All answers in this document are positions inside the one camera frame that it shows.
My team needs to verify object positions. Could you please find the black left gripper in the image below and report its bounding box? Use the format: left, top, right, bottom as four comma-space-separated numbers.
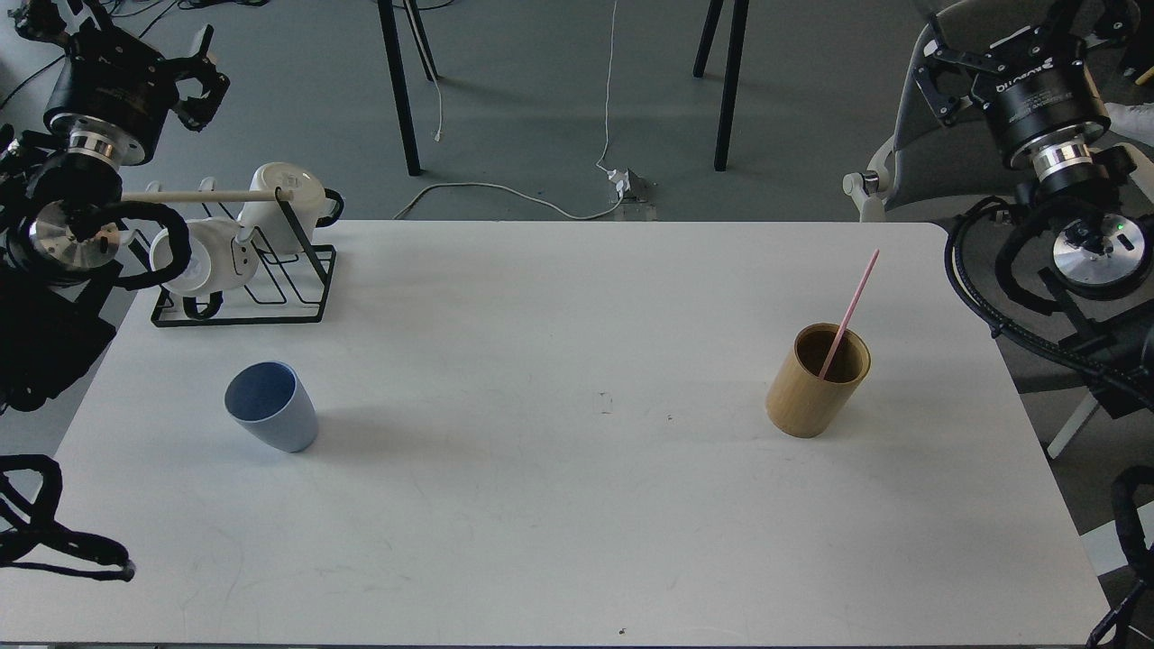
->
12, 1, 231, 166

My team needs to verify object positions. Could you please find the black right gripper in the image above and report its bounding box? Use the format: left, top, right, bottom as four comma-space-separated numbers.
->
912, 1, 1142, 169

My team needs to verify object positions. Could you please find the blue plastic cup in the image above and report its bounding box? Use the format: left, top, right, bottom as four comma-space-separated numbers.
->
224, 361, 320, 453

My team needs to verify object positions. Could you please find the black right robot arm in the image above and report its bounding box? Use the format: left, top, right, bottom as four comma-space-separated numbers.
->
911, 1, 1151, 416

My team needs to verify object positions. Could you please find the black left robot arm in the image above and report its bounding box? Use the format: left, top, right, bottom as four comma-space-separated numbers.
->
1, 1, 230, 412

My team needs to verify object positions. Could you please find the grey office chair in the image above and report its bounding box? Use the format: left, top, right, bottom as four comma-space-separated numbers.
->
842, 1, 1151, 456

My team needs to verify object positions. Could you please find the wooden rack rod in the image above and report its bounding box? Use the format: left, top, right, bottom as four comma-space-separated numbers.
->
121, 187, 295, 203

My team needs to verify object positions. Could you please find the white mug lower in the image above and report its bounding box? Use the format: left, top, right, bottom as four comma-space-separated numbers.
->
162, 217, 258, 298

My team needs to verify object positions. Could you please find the white mug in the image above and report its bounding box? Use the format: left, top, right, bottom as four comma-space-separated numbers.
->
240, 161, 343, 259
162, 217, 258, 298

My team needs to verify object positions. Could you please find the white mug upper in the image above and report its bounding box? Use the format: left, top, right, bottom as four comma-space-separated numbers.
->
240, 161, 343, 259

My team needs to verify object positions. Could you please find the black table leg left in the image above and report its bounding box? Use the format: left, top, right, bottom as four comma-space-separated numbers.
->
376, 1, 439, 177

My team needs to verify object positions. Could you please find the black table leg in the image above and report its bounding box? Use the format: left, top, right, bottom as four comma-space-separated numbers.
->
691, 1, 750, 172
376, 1, 439, 177

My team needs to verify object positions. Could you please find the black table leg right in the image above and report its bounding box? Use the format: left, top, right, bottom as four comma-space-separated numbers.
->
691, 1, 750, 172

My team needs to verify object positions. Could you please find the bamboo cylinder holder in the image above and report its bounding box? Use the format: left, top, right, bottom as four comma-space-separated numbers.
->
765, 322, 871, 438

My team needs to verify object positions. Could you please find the white charger plug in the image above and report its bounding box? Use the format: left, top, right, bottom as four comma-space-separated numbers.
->
607, 169, 637, 200

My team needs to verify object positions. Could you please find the black wire dish rack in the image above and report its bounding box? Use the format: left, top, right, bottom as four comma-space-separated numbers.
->
150, 201, 338, 328

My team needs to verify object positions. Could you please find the white power cable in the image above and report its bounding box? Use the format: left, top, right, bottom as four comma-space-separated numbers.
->
394, 0, 625, 222

